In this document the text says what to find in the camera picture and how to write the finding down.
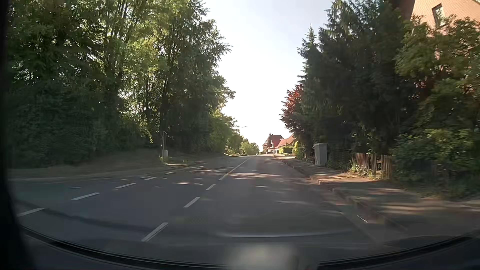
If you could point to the group of dark trees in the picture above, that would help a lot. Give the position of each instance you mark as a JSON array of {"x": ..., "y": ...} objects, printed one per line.
[{"x": 356, "y": 75}]

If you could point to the road markings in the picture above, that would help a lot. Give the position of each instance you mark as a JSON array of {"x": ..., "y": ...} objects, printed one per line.
[{"x": 192, "y": 202}]

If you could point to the grey asphalt road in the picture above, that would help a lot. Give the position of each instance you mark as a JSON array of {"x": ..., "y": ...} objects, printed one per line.
[{"x": 247, "y": 191}]

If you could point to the grey street cabinet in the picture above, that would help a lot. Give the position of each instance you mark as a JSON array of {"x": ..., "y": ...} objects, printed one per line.
[{"x": 320, "y": 154}]

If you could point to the paved pavement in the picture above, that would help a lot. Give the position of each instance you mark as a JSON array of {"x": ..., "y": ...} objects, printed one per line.
[{"x": 378, "y": 198}]

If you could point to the red-roofed house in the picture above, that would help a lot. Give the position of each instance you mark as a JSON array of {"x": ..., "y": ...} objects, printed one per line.
[{"x": 278, "y": 142}]

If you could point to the red brick building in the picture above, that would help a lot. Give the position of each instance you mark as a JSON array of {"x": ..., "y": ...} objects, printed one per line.
[{"x": 446, "y": 13}]

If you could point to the grass verge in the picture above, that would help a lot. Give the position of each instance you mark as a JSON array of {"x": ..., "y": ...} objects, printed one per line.
[{"x": 112, "y": 161}]

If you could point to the green bush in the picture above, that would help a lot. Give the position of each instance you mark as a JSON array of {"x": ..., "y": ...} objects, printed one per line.
[{"x": 438, "y": 112}]

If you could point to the wooden picket fence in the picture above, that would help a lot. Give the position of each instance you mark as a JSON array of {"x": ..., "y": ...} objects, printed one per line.
[{"x": 375, "y": 163}]

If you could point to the pole with small cabinet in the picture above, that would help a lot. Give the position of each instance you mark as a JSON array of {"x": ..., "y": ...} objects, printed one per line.
[{"x": 164, "y": 148}]

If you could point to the red-leaved tree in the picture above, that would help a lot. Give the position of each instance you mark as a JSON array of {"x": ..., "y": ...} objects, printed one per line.
[{"x": 292, "y": 112}]

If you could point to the row of trees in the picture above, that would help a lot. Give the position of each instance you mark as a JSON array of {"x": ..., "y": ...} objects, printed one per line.
[{"x": 112, "y": 75}]

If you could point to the green hedge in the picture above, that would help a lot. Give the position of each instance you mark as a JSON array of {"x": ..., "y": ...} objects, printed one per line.
[{"x": 286, "y": 150}]

